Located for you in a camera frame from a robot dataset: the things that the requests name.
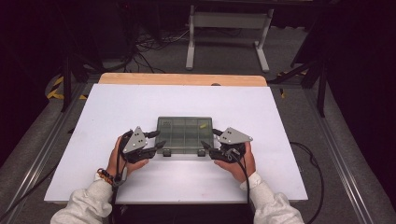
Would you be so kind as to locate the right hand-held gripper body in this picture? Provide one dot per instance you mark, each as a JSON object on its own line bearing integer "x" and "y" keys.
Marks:
{"x": 233, "y": 136}

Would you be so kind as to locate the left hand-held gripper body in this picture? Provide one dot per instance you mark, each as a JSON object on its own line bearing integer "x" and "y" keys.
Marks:
{"x": 135, "y": 143}

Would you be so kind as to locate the clear grey compartment box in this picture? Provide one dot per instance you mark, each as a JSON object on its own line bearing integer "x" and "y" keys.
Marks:
{"x": 183, "y": 133}

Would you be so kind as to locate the person's left hand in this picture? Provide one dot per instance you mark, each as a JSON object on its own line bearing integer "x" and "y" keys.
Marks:
{"x": 116, "y": 161}

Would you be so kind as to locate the person's right hand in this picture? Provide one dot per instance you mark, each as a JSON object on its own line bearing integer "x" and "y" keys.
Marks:
{"x": 239, "y": 169}

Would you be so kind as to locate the white board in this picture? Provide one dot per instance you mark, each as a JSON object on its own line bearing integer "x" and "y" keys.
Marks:
{"x": 124, "y": 105}

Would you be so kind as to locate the person's dark clothing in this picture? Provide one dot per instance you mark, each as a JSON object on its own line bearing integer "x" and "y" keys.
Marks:
{"x": 183, "y": 216}

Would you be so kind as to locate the black metal stand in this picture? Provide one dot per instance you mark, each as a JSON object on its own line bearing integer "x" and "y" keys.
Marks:
{"x": 66, "y": 90}
{"x": 321, "y": 93}

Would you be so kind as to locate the yellow black floor tape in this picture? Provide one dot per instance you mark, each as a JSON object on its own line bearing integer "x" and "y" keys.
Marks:
{"x": 57, "y": 95}

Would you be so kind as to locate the white metal stand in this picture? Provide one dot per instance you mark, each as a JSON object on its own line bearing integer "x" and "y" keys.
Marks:
{"x": 230, "y": 20}

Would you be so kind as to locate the metal floor rail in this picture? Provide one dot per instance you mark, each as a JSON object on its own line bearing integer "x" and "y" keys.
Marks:
{"x": 43, "y": 155}
{"x": 337, "y": 155}

